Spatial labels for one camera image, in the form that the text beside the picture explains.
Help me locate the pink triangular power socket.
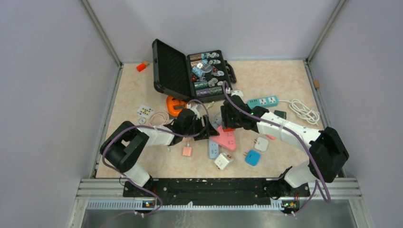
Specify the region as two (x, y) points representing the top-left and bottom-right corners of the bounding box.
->
(209, 126), (236, 152)

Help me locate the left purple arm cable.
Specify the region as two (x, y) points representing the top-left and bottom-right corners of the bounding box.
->
(100, 99), (211, 218)

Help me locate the dark green cube plug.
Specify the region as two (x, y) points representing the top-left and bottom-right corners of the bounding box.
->
(274, 110), (287, 119)

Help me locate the white charger plug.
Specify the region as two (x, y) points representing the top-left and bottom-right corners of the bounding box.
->
(254, 137), (269, 152)

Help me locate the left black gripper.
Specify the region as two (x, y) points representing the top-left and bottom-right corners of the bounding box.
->
(183, 117), (217, 143)

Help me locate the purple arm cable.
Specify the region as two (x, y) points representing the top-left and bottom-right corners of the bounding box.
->
(221, 81), (331, 218)
(100, 99), (211, 218)

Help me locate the open black carrying case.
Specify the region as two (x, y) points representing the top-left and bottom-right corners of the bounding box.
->
(152, 39), (237, 102)

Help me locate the small white round chip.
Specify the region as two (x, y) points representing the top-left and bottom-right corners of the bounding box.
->
(138, 117), (147, 125)

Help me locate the light blue power strip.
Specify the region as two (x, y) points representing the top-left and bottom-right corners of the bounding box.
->
(208, 140), (220, 159)

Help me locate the pink charger plug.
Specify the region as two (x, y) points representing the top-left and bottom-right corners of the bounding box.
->
(266, 135), (277, 140)

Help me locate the blue charger plug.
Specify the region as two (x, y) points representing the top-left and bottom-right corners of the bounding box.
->
(243, 150), (261, 166)

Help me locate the white coiled cable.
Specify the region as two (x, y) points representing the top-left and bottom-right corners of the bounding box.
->
(278, 98), (320, 126)

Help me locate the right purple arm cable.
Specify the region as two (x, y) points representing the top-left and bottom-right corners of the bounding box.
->
(221, 81), (331, 218)

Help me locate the orange tape dispenser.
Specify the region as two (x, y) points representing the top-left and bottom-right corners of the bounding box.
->
(166, 96), (187, 117)

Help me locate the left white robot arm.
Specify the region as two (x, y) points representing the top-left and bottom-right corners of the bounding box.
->
(100, 106), (219, 196)

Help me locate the white multi-hole adapter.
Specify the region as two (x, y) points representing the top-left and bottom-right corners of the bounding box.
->
(136, 104), (155, 119)

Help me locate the pink coiled cable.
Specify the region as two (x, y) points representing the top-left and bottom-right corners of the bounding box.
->
(148, 111), (171, 126)

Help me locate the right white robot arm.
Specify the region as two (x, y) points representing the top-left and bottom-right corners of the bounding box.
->
(221, 95), (349, 196)

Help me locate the red cube plug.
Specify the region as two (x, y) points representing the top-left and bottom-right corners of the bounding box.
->
(222, 126), (236, 132)

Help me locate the small salmon charger plug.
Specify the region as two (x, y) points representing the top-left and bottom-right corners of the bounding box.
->
(182, 143), (192, 157)

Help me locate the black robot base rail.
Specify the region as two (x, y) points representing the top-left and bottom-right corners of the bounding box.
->
(123, 178), (310, 206)

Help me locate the red small block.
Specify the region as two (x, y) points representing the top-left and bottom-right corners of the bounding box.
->
(136, 63), (147, 72)

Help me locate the white cartoon plug adapter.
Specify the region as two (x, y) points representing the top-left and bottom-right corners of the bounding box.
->
(214, 152), (234, 170)

